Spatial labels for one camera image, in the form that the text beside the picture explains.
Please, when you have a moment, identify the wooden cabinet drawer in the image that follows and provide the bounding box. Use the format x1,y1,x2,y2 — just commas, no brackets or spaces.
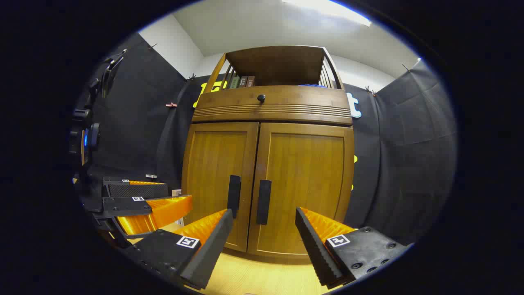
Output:
192,85,353,125

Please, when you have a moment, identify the wooden double-door shoe cabinet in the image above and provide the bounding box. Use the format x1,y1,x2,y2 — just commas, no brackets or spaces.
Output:
181,45,356,263

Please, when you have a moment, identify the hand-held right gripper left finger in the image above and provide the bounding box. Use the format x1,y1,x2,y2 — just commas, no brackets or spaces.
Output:
123,208,234,290

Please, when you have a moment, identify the black backdrop cloth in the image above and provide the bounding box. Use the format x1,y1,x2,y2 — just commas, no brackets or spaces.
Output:
74,33,458,246

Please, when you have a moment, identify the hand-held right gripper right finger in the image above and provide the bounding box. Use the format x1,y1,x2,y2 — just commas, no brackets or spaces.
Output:
295,207,412,289

